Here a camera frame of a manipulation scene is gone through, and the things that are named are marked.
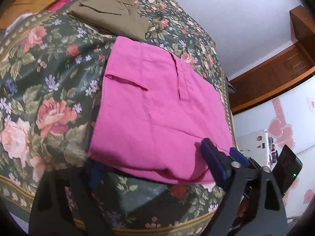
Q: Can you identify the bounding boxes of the pink pants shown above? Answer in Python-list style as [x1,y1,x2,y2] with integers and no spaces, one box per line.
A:
[89,36,233,184]

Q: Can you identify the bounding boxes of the white appliance with stickers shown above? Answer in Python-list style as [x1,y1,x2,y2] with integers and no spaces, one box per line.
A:
[236,129,279,170]

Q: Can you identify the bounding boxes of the brown wooden wardrobe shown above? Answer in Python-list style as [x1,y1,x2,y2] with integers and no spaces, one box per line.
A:
[230,5,314,114]

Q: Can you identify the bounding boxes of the floral bedspread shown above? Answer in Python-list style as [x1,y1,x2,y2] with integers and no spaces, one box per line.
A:
[1,0,232,235]

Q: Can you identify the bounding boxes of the olive folded pants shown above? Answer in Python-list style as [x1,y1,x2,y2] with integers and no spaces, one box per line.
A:
[68,0,150,41]

